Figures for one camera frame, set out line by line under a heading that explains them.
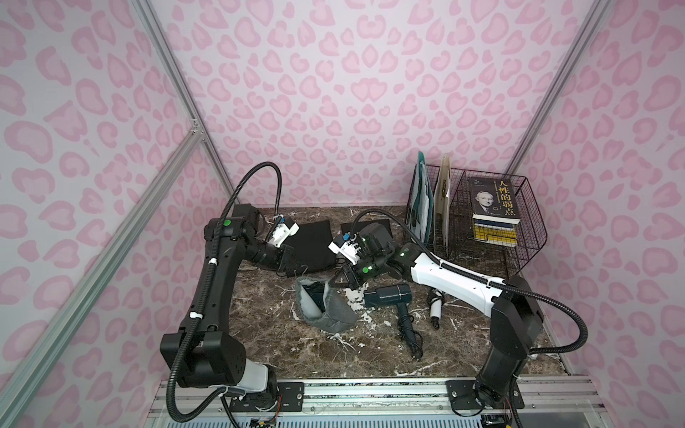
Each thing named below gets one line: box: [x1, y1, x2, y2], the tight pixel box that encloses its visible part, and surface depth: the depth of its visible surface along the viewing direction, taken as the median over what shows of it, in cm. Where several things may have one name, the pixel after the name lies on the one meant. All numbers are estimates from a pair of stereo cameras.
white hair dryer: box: [429, 296, 443, 330], surface depth 88 cm
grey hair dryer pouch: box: [296, 276, 361, 334], surface depth 78 cm
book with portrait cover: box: [470, 177, 520, 219], surface depth 94 cm
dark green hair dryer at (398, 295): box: [363, 283, 424, 361], surface depth 88 cm
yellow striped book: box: [471, 213, 521, 248], surface depth 92 cm
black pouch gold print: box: [340, 218, 393, 246], surface depth 65 cm
